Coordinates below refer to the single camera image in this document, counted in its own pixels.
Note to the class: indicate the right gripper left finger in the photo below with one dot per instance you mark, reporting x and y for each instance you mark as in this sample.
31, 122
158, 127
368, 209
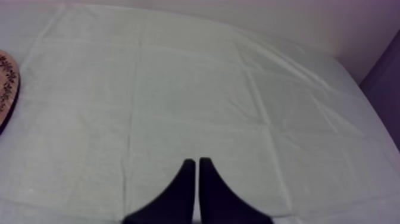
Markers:
178, 200

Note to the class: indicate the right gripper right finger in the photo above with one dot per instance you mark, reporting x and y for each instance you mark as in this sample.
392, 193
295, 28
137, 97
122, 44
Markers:
218, 203

